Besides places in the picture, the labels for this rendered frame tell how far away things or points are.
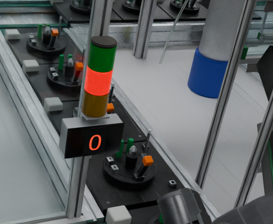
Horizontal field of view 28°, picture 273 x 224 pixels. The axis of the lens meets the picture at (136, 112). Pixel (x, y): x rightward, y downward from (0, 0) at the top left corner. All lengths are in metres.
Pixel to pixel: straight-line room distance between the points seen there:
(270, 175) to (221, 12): 0.83
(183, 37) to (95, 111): 1.44
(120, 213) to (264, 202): 0.49
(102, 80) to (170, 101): 1.00
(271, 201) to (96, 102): 0.39
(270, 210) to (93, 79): 0.41
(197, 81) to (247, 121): 0.24
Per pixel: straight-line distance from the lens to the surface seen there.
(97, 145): 1.13
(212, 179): 1.69
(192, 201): 0.93
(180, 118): 1.95
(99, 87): 1.06
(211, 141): 1.45
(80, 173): 1.24
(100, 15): 1.04
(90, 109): 1.09
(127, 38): 2.36
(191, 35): 2.51
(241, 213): 0.89
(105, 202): 1.35
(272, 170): 1.31
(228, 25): 2.01
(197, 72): 2.10
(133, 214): 1.33
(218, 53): 2.05
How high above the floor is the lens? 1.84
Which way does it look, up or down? 31 degrees down
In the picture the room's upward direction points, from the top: 11 degrees clockwise
